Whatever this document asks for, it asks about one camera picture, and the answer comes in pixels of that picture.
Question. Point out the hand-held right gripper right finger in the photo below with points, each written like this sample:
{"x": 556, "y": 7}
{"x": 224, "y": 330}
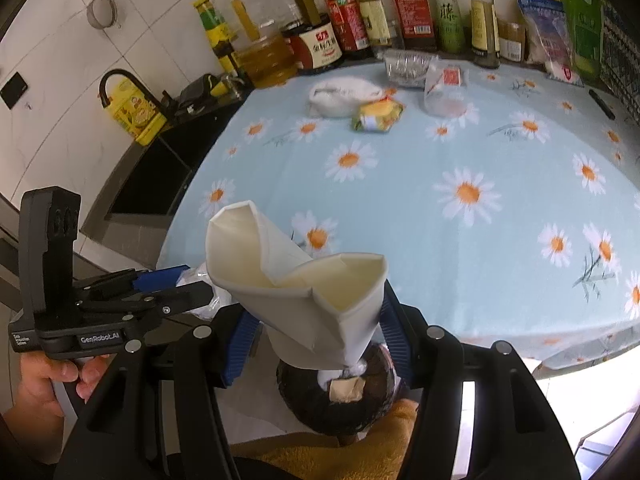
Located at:
{"x": 395, "y": 340}

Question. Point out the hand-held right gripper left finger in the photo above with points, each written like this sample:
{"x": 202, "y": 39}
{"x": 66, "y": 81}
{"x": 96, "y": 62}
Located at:
{"x": 240, "y": 350}

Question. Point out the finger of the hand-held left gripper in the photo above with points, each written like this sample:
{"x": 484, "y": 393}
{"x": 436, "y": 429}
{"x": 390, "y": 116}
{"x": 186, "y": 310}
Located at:
{"x": 175, "y": 301}
{"x": 155, "y": 277}

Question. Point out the white plastic bag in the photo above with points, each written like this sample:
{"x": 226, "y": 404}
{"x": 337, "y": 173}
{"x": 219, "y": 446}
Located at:
{"x": 202, "y": 280}

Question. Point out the white tissue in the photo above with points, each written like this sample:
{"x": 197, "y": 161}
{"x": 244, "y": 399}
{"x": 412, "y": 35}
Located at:
{"x": 360, "y": 369}

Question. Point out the crushed white paper cup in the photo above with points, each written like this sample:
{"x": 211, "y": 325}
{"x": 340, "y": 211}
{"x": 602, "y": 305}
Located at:
{"x": 300, "y": 300}

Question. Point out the black mesh waste basket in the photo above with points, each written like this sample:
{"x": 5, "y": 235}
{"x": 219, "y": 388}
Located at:
{"x": 310, "y": 410}

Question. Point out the person's left hand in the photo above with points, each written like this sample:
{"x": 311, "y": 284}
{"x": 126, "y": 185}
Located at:
{"x": 45, "y": 385}

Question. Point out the black kitchen sink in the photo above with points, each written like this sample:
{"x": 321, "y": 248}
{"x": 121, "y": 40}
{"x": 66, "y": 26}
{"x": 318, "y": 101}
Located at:
{"x": 155, "y": 175}

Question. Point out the floral light blue tablecloth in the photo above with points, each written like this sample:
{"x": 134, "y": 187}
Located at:
{"x": 450, "y": 240}

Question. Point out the yellow fleece cloth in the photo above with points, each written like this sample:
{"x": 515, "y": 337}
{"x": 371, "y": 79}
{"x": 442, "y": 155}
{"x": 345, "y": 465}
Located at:
{"x": 300, "y": 455}

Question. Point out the yellow dish soap pouch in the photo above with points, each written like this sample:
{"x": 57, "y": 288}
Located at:
{"x": 135, "y": 115}

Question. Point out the black faucet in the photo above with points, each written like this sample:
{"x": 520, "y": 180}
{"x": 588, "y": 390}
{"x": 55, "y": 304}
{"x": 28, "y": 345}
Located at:
{"x": 107, "y": 80}

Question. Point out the black cloth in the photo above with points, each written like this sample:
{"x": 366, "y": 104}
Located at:
{"x": 197, "y": 92}

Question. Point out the yellow sponge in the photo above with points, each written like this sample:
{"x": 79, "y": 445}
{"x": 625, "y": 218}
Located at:
{"x": 219, "y": 86}

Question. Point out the soap dispenser pump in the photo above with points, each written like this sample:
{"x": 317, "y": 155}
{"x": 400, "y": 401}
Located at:
{"x": 234, "y": 82}

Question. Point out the yellow green snack wrapper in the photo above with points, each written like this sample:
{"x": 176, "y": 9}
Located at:
{"x": 377, "y": 115}

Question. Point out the large clear cooking oil jug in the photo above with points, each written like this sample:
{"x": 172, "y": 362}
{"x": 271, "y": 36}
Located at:
{"x": 265, "y": 57}

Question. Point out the white cloth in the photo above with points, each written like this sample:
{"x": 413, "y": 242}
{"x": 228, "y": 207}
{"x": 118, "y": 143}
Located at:
{"x": 342, "y": 95}

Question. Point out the clear plastic cup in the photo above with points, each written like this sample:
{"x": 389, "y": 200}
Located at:
{"x": 445, "y": 92}

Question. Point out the green bottle with yellow cap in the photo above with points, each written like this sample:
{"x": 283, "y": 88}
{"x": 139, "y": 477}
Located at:
{"x": 215, "y": 30}

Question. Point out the dark soy sauce jug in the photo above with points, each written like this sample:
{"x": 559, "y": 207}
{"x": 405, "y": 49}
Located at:
{"x": 317, "y": 42}

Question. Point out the black marker pen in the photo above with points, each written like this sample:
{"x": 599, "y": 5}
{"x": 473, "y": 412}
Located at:
{"x": 601, "y": 104}

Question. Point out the small seasoning jar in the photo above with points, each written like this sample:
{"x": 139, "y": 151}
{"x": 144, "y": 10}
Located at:
{"x": 512, "y": 40}

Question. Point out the small yellow cap oil bottle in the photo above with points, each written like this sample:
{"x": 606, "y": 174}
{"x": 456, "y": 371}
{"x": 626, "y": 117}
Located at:
{"x": 482, "y": 20}

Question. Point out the green label oil bottle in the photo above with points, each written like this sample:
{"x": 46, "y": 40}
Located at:
{"x": 448, "y": 12}

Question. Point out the blue and white bag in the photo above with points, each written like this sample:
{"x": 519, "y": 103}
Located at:
{"x": 547, "y": 35}

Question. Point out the green bag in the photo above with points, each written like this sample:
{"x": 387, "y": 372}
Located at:
{"x": 584, "y": 30}

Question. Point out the black wall socket panel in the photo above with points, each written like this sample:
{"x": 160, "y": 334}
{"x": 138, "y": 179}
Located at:
{"x": 13, "y": 89}

